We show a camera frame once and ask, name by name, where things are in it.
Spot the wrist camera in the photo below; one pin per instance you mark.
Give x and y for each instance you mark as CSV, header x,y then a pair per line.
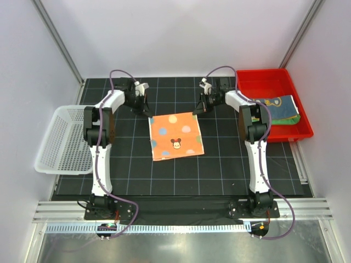
x,y
140,88
207,87

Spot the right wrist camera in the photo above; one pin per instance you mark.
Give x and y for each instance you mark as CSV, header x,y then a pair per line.
x,y
207,87

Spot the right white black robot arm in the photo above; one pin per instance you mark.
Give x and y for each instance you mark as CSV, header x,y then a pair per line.
x,y
253,129

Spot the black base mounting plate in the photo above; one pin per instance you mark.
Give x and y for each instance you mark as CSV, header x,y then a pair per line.
x,y
187,210

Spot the white perforated plastic basket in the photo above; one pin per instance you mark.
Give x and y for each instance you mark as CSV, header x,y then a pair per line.
x,y
63,150

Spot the aluminium frame rail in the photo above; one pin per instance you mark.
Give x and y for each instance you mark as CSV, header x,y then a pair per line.
x,y
68,217

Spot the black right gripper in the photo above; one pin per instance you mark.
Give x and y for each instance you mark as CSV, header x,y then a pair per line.
x,y
199,108

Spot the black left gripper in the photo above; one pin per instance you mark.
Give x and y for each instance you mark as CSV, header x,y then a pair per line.
x,y
143,108

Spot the orange towel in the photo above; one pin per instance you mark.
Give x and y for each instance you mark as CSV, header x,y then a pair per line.
x,y
175,136

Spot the yellow patterned towel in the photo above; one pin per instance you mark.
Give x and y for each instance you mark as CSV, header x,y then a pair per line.
x,y
280,107

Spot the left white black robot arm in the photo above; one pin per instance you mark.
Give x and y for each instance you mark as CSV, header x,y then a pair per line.
x,y
99,134

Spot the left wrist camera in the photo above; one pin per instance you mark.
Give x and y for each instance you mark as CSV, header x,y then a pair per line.
x,y
140,88

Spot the red plastic bin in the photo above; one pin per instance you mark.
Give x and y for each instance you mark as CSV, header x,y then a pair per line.
x,y
270,83

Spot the green microfiber towel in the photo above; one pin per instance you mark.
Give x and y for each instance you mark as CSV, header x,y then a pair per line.
x,y
286,121

